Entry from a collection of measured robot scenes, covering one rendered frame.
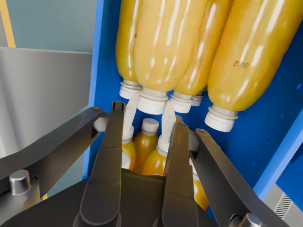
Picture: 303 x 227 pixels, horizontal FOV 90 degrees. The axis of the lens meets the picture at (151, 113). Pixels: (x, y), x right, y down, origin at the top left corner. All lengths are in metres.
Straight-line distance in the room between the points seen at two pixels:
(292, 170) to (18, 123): 0.81
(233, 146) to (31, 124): 0.60
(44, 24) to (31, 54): 1.00
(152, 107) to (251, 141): 0.20
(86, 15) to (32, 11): 0.42
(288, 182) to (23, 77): 0.84
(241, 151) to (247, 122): 0.06
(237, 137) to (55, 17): 1.49
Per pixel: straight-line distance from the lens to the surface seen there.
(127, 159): 0.26
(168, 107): 0.18
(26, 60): 0.62
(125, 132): 0.16
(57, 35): 1.56
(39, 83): 0.66
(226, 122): 0.23
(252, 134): 0.32
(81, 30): 1.47
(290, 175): 0.61
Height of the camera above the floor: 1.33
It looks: 70 degrees down
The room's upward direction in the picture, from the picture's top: 174 degrees counter-clockwise
